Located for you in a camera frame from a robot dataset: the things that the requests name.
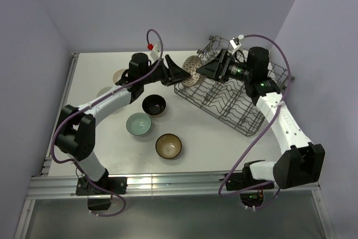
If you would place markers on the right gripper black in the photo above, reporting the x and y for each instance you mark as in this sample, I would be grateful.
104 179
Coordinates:
217 68

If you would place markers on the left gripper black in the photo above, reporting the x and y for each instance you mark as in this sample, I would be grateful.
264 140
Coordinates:
173 73

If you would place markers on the red patterned bowl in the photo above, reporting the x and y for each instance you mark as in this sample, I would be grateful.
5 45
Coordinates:
190 65

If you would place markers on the white bowl striped outside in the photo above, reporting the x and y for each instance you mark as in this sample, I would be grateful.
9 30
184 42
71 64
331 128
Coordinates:
117 75

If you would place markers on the light green bowl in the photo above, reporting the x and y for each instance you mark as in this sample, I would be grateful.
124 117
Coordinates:
138 124

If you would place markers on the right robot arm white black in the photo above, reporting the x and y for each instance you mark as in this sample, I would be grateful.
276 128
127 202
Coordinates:
301 160

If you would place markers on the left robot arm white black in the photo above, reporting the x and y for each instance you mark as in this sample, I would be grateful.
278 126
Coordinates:
75 130

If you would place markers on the black glossy bowl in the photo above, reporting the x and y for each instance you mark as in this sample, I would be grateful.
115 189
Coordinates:
154 105

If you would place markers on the brown beige bowl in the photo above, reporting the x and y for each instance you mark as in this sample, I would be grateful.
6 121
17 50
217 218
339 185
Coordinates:
168 146

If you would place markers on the plain white bowl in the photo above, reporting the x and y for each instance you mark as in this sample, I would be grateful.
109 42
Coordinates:
103 92

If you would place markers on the grey wire dish rack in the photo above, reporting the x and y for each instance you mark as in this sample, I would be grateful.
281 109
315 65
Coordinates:
228 101

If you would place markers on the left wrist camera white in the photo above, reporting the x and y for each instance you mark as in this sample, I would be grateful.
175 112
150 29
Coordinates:
155 50

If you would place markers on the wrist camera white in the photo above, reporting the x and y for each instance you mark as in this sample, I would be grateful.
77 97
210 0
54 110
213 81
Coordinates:
155 50
236 44

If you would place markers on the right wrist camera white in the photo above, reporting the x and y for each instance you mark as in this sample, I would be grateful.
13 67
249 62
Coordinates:
236 44

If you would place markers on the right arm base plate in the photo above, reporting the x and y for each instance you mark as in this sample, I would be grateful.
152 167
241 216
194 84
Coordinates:
236 181

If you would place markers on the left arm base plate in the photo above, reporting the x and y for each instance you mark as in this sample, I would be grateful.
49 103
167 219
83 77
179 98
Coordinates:
114 184

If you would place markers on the aluminium rail frame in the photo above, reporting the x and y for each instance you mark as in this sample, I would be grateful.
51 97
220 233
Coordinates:
210 147

